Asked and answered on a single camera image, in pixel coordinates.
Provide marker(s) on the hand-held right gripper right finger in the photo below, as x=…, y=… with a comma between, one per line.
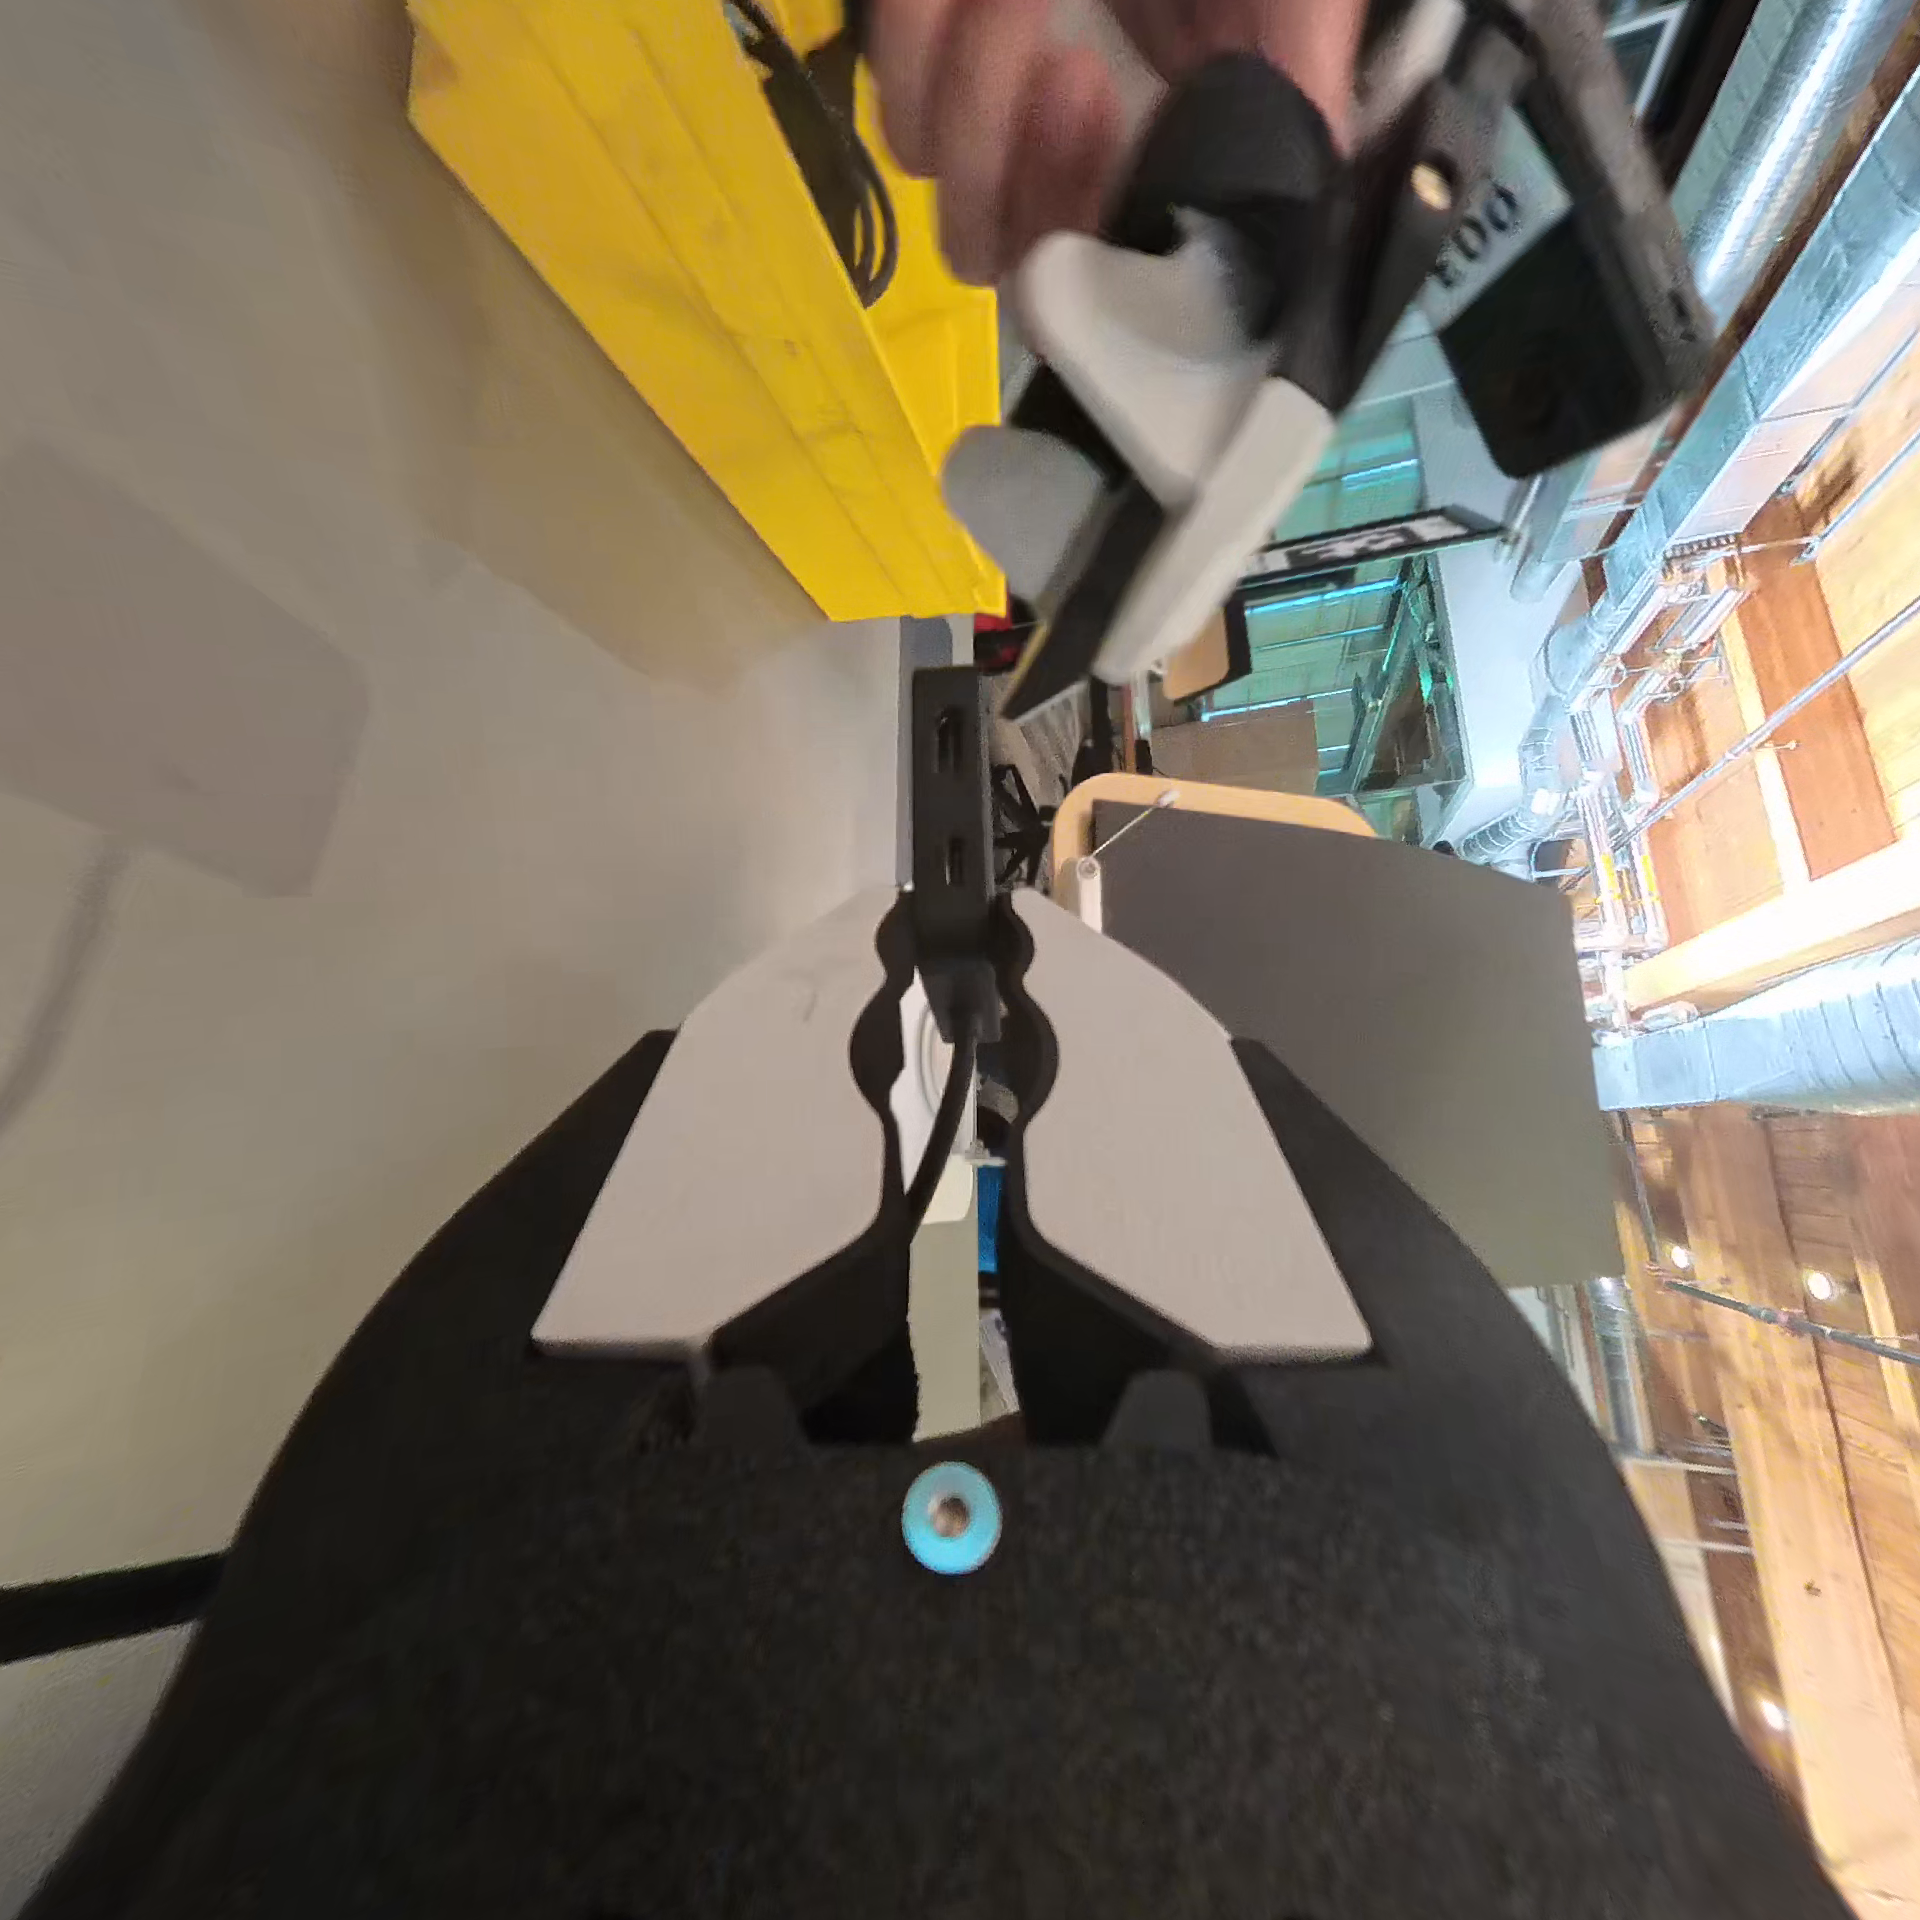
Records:
x=1185, y=1172

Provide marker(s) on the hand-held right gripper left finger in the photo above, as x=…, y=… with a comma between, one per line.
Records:
x=734, y=1156

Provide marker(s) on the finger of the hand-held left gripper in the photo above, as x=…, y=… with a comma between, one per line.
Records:
x=1229, y=480
x=1019, y=504

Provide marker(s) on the yellow plastic bin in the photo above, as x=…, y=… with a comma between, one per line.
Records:
x=674, y=224

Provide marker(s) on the grey desk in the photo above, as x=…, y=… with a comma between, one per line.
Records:
x=374, y=902

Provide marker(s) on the person's left hand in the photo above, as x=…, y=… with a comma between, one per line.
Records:
x=1019, y=120

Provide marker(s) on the red storage bin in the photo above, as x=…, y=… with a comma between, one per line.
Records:
x=1009, y=639

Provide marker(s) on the white panel base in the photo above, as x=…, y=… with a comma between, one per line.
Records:
x=917, y=1079

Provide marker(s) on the dark grey divider panel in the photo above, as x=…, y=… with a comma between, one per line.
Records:
x=1349, y=1021

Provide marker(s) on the silver ventilation duct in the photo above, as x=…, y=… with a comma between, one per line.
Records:
x=1770, y=1044
x=1800, y=120

